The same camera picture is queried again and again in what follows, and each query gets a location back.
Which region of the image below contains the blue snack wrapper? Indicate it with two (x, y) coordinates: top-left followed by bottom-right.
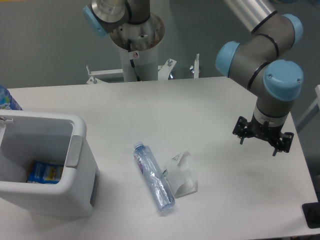
(26, 160), (64, 185)

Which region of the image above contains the white right bracket frame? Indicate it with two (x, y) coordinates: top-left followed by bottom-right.
(157, 53), (201, 81)

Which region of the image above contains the black cable on pedestal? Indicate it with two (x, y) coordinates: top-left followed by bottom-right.
(126, 38), (142, 82)

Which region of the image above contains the black device at table edge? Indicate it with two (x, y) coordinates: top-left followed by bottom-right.
(302, 202), (320, 229)

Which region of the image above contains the white plastic trash can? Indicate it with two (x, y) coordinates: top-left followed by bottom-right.
(0, 110), (99, 217)

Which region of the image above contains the white left bracket frame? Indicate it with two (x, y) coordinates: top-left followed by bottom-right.
(86, 65), (124, 85)

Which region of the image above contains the white bracket frame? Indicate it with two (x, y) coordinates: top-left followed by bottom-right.
(157, 53), (201, 81)
(86, 65), (124, 85)

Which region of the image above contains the clear plastic water bottle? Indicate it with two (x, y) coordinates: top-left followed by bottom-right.
(133, 141), (175, 212)

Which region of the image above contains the blue patterned bottle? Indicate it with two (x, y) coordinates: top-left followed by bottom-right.
(0, 85), (23, 111)

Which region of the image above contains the clear plastic bag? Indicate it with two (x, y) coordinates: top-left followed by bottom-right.
(163, 151), (198, 198)

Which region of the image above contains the white frame at right edge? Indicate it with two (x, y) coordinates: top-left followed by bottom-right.
(296, 84), (320, 132)

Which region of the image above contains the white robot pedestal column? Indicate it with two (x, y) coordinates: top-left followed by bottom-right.
(109, 13), (165, 82)

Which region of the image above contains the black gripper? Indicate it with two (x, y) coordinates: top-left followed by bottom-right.
(232, 114), (294, 157)

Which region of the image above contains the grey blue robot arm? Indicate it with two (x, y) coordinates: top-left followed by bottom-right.
(83, 0), (304, 153)

